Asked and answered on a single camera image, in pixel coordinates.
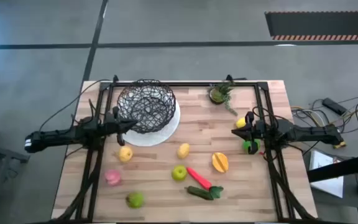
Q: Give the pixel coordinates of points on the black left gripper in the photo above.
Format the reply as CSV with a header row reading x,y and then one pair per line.
x,y
112,126

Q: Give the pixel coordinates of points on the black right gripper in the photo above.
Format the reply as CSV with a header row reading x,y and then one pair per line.
x,y
255,132

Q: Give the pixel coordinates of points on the bright yellow lemon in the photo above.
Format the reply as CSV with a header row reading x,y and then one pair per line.
x,y
240,123

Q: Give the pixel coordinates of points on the bright green ball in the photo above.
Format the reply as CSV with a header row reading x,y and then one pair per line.
x,y
246,145

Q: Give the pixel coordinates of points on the yellow-orange starfruit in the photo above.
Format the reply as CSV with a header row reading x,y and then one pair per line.
x,y
220,162

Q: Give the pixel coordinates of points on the pink peach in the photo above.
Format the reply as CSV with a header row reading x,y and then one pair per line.
x,y
113,177

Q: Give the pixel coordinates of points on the pale yellow pear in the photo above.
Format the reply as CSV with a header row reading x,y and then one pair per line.
x,y
183,151

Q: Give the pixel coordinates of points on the red pepper with green leaves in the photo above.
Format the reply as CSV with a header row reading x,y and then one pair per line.
x,y
199,178

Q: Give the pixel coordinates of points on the yellow-green apple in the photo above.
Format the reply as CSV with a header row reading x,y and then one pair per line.
x,y
179,173

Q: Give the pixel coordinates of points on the dark green pepper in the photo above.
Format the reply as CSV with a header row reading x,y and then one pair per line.
x,y
199,193

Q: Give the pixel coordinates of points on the green lime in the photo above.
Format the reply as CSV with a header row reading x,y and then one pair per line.
x,y
135,200

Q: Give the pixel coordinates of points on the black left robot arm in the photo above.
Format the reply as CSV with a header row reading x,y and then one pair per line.
x,y
57,137

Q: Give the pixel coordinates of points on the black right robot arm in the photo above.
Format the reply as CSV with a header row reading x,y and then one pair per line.
x,y
309,133

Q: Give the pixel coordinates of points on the white round plate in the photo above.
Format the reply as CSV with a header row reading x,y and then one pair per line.
x,y
154,140

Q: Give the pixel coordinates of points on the potted succulent plant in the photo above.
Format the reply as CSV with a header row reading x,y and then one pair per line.
x,y
217,95

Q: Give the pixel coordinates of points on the black power strip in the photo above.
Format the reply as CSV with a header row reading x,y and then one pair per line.
x,y
334,106

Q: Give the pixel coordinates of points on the white paper sheet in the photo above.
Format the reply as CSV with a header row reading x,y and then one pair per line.
x,y
325,183

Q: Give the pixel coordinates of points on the yellow plug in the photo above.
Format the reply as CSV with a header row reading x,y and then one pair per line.
x,y
340,145

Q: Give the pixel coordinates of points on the black desk crossbar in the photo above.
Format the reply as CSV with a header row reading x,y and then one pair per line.
x,y
340,168

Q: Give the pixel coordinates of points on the grey metal stand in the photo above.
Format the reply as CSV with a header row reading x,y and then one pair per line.
x,y
5,154

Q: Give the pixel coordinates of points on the black hazard-striped floor mat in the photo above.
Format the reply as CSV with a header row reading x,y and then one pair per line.
x,y
322,25

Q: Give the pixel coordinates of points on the black aluminium rig frame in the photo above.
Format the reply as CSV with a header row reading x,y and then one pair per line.
x,y
182,84

